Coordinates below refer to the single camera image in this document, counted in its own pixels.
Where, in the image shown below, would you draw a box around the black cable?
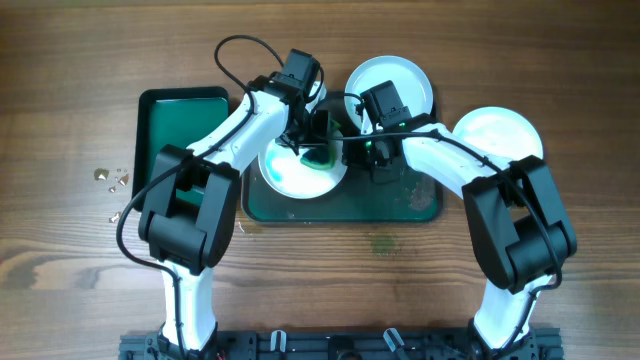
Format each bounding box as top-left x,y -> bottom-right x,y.
114,34 -> 286,351
312,91 -> 564,349

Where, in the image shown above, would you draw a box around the large dark serving tray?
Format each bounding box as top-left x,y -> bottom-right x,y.
241,90 -> 444,224

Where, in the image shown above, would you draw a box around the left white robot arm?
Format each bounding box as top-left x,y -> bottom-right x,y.
138,74 -> 327,359

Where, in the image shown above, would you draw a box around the white plate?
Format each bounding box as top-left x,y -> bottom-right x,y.
452,106 -> 544,160
257,140 -> 347,199
344,55 -> 435,135

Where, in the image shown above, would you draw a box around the small green water tray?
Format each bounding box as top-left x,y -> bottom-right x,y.
132,86 -> 230,194

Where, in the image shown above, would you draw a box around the white plate bottom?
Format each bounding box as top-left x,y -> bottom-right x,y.
257,140 -> 347,199

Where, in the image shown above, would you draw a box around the left black cable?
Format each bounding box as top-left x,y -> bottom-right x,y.
114,34 -> 286,351

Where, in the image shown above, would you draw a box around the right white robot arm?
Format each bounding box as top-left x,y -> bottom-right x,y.
351,123 -> 577,358

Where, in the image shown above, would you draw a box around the green yellow sponge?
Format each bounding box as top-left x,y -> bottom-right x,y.
299,120 -> 342,171

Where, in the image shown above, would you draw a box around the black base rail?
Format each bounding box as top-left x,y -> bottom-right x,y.
118,328 -> 565,360

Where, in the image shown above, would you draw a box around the white plate top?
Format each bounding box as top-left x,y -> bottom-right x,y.
344,55 -> 435,135

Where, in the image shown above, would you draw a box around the right black cable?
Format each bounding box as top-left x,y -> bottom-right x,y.
312,91 -> 564,349

